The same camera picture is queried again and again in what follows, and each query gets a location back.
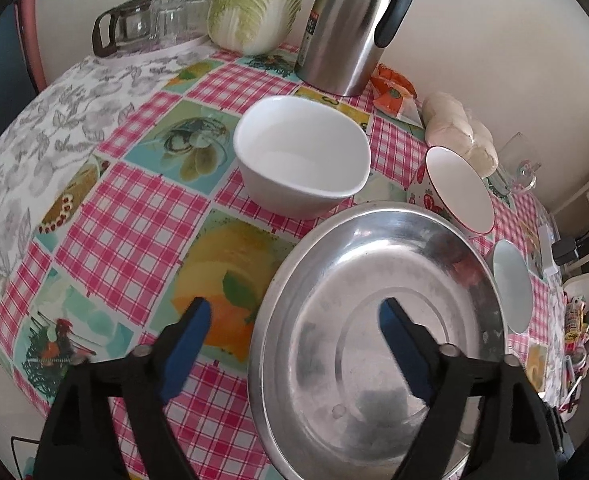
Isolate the blue door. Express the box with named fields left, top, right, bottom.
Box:
left=0, top=5, right=32, bottom=157

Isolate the black power adapter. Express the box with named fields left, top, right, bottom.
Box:
left=552, top=234, right=589, bottom=265

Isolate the small white plate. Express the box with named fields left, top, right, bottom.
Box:
left=492, top=239, right=534, bottom=335

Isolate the large white bowl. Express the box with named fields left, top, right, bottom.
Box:
left=233, top=96, right=372, bottom=221

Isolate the grey floral tablecloth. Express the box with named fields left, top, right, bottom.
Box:
left=0, top=45, right=210, bottom=331

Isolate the clear glass mug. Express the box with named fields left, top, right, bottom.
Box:
left=495, top=132, right=543, bottom=193

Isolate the bag of white buns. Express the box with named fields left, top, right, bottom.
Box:
left=421, top=91, right=499, bottom=178

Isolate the white floral round tray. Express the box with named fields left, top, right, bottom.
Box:
left=114, top=32, right=211, bottom=59

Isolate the stainless steel thermos jug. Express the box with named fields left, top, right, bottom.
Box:
left=294, top=0, right=418, bottom=97

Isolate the glass teapot with dark handle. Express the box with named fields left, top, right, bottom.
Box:
left=92, top=0, right=158, bottom=58

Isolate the strawberry print red-rimmed bowl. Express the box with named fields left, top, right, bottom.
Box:
left=409, top=145, right=496, bottom=239

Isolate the colourful snack packet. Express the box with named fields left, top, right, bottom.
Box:
left=565, top=295, right=589, bottom=347

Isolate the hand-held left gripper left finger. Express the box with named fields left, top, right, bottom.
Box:
left=33, top=296, right=212, bottom=480

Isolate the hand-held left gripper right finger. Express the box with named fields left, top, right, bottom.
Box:
left=379, top=297, right=560, bottom=480

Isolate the napa cabbage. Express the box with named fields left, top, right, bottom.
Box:
left=207, top=0, right=305, bottom=56

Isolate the large steel basin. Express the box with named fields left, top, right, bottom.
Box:
left=247, top=201, right=508, bottom=480

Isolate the pink checked picture tablecloth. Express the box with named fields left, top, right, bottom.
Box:
left=4, top=42, right=565, bottom=480

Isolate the orange snack packet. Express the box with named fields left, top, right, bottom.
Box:
left=372, top=63, right=424, bottom=125

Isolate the pink door frame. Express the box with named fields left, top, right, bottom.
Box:
left=22, top=0, right=48, bottom=92

